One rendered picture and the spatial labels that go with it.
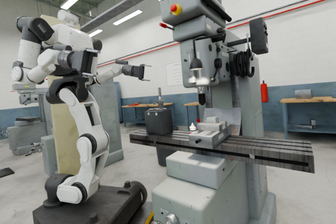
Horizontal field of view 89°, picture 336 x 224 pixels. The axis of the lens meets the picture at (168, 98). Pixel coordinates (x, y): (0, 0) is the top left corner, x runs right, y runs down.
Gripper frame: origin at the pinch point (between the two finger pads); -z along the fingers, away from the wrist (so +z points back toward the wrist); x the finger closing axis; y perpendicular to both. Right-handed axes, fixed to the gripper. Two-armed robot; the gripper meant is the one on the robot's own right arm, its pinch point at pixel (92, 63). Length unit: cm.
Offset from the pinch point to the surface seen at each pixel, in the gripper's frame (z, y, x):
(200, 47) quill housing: -34, 47, 24
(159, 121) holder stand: -7, 69, -31
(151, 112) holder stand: 4, 72, -26
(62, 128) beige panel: 123, 82, -72
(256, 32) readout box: -64, 68, 43
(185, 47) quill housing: -24, 50, 25
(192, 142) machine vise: -42, 44, -33
